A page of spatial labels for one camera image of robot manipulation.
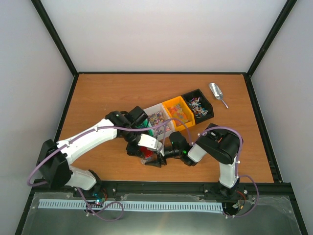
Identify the light blue cable duct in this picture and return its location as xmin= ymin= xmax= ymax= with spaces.
xmin=38 ymin=199 xmax=223 ymax=213

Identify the green candy bin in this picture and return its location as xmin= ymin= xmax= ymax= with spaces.
xmin=137 ymin=118 xmax=154 ymax=136

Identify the left black frame post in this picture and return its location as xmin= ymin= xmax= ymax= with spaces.
xmin=31 ymin=0 xmax=79 ymax=78

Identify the black frame post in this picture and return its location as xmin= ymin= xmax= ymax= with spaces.
xmin=246 ymin=0 xmax=298 ymax=76
xmin=31 ymin=0 xmax=79 ymax=78

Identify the right black frame post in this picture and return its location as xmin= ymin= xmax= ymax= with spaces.
xmin=246 ymin=0 xmax=298 ymax=76

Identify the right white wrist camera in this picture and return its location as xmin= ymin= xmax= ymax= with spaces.
xmin=156 ymin=146 xmax=165 ymax=157

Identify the black candy bin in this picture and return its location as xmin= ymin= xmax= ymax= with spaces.
xmin=182 ymin=89 xmax=214 ymax=124

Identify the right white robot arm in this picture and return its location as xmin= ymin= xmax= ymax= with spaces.
xmin=142 ymin=123 xmax=243 ymax=199

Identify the metal scoop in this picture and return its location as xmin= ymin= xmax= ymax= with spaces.
xmin=209 ymin=83 xmax=229 ymax=109

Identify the white candy bin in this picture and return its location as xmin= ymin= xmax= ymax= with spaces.
xmin=144 ymin=103 xmax=175 ymax=141

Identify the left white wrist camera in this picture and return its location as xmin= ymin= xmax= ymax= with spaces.
xmin=137 ymin=134 xmax=162 ymax=152

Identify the red jar lid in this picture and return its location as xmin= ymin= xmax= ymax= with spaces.
xmin=140 ymin=147 xmax=153 ymax=157

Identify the clear plastic jar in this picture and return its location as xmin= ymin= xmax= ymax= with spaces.
xmin=140 ymin=157 xmax=152 ymax=165

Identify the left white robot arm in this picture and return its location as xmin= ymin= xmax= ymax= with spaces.
xmin=37 ymin=107 xmax=158 ymax=197

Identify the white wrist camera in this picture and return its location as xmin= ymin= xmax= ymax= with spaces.
xmin=156 ymin=146 xmax=165 ymax=157
xmin=137 ymin=134 xmax=162 ymax=152

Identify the orange candy bin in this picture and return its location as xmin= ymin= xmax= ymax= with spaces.
xmin=162 ymin=96 xmax=196 ymax=128

